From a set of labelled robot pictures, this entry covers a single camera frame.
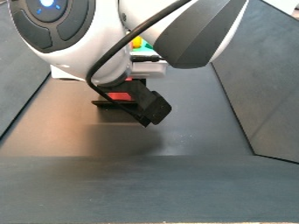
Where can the yellow pentagon peg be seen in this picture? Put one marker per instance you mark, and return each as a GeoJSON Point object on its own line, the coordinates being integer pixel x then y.
{"type": "Point", "coordinates": [136, 42]}

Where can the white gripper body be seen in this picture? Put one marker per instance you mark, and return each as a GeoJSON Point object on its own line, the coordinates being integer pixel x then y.
{"type": "Point", "coordinates": [147, 66]}

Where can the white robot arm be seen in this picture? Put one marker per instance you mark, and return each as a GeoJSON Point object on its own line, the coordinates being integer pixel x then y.
{"type": "Point", "coordinates": [70, 32]}

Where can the green shape sorter block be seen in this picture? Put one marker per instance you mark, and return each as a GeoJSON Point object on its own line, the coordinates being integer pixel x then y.
{"type": "Point", "coordinates": [145, 47]}

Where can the black cradle fixture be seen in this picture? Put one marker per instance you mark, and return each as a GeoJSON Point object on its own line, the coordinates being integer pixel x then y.
{"type": "Point", "coordinates": [108, 104]}

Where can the red oval cylinder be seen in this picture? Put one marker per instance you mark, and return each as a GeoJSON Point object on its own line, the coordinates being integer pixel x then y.
{"type": "Point", "coordinates": [117, 92]}

